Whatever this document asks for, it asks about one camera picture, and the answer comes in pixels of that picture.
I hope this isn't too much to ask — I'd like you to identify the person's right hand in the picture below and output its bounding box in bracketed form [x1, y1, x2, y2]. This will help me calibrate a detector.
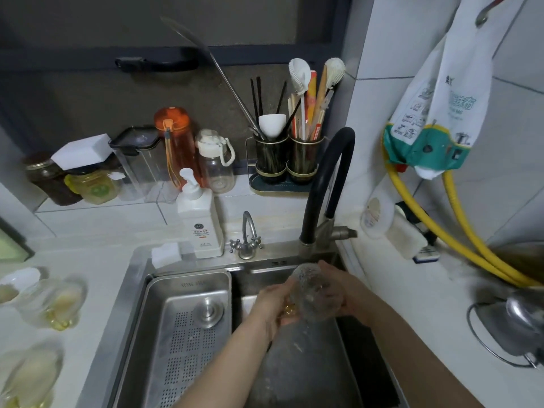
[318, 260, 378, 328]

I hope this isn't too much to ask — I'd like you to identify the person's left hand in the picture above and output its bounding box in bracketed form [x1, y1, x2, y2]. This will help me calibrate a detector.
[248, 279, 307, 341]

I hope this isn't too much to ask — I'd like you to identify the clear drinking glass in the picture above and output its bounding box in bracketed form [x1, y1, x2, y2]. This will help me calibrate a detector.
[289, 263, 344, 322]

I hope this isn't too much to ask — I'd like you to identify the person's right forearm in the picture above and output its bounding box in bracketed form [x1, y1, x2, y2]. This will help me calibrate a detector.
[360, 289, 486, 408]

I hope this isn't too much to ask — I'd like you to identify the person's left forearm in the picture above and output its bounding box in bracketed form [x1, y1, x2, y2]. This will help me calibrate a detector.
[172, 312, 273, 408]

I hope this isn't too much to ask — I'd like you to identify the small steel tap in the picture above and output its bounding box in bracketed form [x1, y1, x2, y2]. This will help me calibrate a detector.
[229, 211, 263, 260]

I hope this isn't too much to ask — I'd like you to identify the white round bottle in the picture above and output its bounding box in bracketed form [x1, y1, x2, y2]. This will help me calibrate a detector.
[360, 176, 400, 239]

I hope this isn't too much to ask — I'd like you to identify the round steel sink plug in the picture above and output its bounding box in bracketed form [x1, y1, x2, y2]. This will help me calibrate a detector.
[193, 296, 224, 328]

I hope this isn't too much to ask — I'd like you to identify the stainless steel sink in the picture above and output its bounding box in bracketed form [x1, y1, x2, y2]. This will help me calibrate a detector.
[76, 240, 411, 408]

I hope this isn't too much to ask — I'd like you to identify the white pump soap bottle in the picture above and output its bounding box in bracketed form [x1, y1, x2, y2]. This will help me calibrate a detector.
[176, 167, 224, 259]

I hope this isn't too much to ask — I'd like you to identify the black and gold utensil holder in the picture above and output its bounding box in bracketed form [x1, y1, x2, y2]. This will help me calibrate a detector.
[245, 133, 329, 197]

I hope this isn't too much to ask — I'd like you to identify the perforated steel drain tray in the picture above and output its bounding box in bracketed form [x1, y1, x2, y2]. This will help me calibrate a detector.
[114, 269, 233, 408]

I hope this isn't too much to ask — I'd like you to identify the small white sponge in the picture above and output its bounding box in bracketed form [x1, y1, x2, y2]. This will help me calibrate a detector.
[151, 242, 182, 269]

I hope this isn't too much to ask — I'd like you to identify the clear bottle with white lid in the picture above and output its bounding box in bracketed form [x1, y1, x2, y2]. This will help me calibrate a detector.
[195, 129, 236, 195]

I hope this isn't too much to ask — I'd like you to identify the white ceramic spoon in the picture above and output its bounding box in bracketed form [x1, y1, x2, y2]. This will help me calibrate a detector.
[258, 114, 287, 141]

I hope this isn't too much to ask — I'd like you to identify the orange paper packet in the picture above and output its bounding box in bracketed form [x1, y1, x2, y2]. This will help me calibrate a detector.
[305, 71, 318, 132]

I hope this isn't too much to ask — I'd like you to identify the orange water bottle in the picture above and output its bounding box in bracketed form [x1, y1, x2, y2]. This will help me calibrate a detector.
[154, 107, 204, 189]

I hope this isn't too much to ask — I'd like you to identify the clear container with black lid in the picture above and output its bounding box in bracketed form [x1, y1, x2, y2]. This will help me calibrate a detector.
[108, 126, 181, 203]

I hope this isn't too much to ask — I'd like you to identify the bundle of black chopsticks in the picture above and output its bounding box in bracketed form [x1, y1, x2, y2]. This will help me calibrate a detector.
[250, 76, 302, 138]

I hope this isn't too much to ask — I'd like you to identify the steel pot lid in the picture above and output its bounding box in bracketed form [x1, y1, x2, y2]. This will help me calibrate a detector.
[467, 286, 544, 370]

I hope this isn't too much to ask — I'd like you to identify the white and green plastic bag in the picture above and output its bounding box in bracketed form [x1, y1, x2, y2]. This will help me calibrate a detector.
[382, 0, 528, 180]

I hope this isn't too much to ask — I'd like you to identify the yellow glass jar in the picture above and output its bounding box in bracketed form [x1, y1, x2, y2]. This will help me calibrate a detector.
[64, 167, 122, 205]

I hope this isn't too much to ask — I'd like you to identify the long steel ladle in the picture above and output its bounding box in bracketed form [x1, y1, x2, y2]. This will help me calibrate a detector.
[161, 17, 267, 141]

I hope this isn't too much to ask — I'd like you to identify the yellowish clear glass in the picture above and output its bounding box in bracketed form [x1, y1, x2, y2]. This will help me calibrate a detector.
[16, 277, 88, 332]
[0, 342, 64, 408]

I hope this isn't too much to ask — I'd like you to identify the white sponge block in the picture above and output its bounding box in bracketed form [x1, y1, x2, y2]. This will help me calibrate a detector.
[50, 133, 114, 171]

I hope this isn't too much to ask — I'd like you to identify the dark brown glass jar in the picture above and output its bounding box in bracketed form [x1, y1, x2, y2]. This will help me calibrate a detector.
[22, 152, 83, 207]

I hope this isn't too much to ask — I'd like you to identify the white bowl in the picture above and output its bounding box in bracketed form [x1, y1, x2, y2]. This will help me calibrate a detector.
[0, 267, 42, 305]

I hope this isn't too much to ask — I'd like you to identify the green cutting board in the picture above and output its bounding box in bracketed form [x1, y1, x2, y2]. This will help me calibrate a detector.
[0, 216, 35, 263]

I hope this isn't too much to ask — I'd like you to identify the black hose kitchen faucet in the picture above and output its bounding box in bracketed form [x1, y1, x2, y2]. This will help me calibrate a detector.
[299, 127, 358, 259]

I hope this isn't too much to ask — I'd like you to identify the yellow gas hose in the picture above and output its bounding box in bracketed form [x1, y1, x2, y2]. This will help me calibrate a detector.
[442, 170, 542, 287]
[384, 142, 538, 289]

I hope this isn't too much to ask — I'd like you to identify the white silicone brush wooden handle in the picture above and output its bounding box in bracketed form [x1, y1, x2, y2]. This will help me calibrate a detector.
[309, 58, 346, 141]

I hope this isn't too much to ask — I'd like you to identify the black window handle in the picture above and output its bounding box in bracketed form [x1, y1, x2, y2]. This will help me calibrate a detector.
[114, 47, 199, 73]

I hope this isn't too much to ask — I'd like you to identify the steel wall hook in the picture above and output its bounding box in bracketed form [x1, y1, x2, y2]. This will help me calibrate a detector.
[475, 0, 508, 28]

